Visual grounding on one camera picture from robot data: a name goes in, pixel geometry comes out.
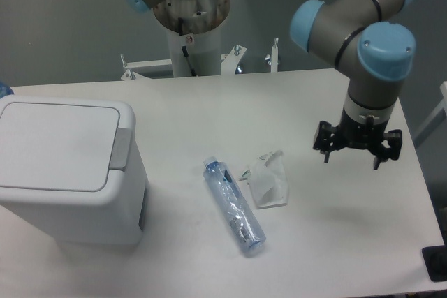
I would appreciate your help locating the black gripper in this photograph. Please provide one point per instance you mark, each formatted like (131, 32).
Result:
(354, 135)

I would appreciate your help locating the white plastic trash can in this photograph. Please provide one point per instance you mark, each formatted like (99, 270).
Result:
(71, 168)

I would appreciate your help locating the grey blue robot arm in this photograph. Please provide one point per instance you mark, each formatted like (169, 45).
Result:
(354, 36)

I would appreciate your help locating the blue object behind trash can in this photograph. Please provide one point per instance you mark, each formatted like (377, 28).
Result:
(5, 90)

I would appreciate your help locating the crumpled white plastic wrapper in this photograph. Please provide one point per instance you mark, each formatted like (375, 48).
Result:
(267, 180)

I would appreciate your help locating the clear blue plastic bottle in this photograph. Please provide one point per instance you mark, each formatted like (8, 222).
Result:
(241, 220)

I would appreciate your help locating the black clamp at table edge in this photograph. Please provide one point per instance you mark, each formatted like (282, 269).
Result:
(435, 262)

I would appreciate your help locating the white frame at right edge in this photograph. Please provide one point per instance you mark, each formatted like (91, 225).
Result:
(433, 120)

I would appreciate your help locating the white right base bracket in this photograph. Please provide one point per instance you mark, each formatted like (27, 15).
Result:
(272, 59)

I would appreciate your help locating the white base bracket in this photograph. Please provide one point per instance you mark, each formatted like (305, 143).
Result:
(157, 69)
(231, 63)
(272, 59)

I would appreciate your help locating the white middle base bracket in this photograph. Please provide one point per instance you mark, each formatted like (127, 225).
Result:
(231, 63)

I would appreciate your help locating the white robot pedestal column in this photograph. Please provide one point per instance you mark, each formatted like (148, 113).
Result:
(193, 29)

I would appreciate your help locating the white left base bracket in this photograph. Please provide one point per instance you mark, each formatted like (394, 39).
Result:
(157, 69)

